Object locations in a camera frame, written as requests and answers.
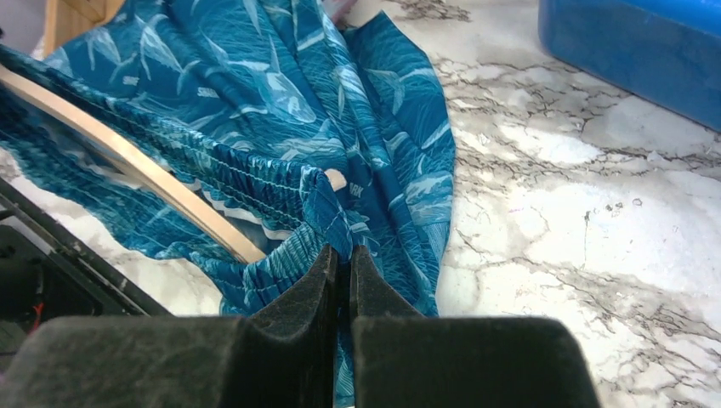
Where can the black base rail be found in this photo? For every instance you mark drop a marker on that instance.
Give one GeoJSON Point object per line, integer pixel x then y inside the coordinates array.
{"type": "Point", "coordinates": [47, 272]}

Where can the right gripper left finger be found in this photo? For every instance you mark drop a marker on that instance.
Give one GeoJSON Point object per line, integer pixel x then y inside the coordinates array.
{"type": "Point", "coordinates": [283, 356]}

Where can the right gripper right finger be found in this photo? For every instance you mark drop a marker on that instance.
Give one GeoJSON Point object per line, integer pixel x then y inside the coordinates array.
{"type": "Point", "coordinates": [405, 359]}

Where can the teal patterned shorts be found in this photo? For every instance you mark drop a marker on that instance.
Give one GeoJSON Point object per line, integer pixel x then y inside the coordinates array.
{"type": "Point", "coordinates": [300, 133]}

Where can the blue plastic bin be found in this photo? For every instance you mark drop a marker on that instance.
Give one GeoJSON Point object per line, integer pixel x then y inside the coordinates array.
{"type": "Point", "coordinates": [667, 52]}

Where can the wooden clothes rack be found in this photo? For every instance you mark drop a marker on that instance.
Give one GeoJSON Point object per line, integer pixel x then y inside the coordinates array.
{"type": "Point", "coordinates": [67, 19]}

